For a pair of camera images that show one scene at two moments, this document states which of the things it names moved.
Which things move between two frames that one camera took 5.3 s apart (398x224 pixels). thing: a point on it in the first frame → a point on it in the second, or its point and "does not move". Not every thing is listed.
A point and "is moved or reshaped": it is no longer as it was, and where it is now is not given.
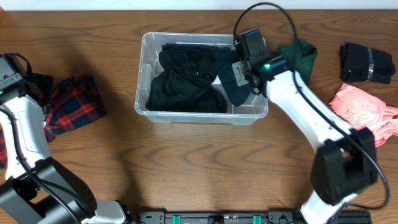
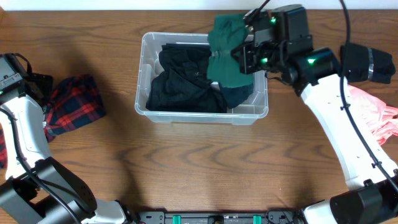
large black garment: x=185 y=85 does not move
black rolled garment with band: x=358 y=63 does not move
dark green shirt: x=300 y=55 is moved or reshaped
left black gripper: x=34 y=83 does not move
